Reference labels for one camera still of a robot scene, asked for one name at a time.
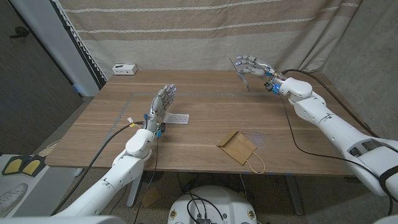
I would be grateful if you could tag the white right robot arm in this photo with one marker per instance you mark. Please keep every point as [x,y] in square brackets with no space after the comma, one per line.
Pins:
[335,130]

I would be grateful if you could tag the dark textured door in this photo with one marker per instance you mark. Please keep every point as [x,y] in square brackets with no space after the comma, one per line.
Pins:
[31,93]

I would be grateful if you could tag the white floor platform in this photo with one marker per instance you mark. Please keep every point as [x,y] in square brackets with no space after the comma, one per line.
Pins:
[46,186]

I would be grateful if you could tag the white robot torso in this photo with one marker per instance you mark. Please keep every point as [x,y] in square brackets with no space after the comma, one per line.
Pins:
[224,202]

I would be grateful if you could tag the white door frame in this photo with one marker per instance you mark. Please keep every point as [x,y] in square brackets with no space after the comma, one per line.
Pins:
[56,40]

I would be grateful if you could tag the grey table leg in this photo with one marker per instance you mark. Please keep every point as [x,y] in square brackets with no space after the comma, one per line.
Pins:
[294,196]

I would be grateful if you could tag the white power strip box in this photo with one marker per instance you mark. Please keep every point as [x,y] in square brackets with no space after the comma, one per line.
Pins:
[124,69]

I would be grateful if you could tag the black round floor fan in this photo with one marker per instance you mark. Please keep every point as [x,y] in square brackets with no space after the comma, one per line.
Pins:
[157,175]

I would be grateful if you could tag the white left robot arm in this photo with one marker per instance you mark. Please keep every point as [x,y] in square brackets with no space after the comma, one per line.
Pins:
[124,169]

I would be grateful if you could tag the white printed receipt paper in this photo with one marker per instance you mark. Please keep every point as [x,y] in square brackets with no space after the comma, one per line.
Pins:
[178,118]

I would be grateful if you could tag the yellow black pad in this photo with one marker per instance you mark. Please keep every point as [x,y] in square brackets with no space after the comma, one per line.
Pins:
[32,166]
[12,165]

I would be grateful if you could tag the white shoe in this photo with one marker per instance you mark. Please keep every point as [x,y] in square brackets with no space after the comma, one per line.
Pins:
[12,199]

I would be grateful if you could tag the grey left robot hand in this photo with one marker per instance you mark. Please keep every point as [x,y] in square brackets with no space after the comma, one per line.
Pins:
[160,105]

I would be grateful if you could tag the grey backdrop cloth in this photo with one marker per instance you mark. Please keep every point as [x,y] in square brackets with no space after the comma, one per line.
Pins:
[373,37]

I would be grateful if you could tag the beige striped curtain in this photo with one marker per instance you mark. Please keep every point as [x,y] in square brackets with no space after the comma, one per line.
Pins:
[202,40]

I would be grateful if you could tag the white table leg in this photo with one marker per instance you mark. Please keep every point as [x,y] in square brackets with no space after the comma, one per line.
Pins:
[133,193]

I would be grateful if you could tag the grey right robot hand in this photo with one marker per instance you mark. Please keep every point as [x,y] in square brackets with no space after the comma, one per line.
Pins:
[264,69]

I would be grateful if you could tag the small brown floor paper bag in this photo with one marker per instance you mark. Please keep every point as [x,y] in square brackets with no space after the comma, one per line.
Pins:
[152,196]

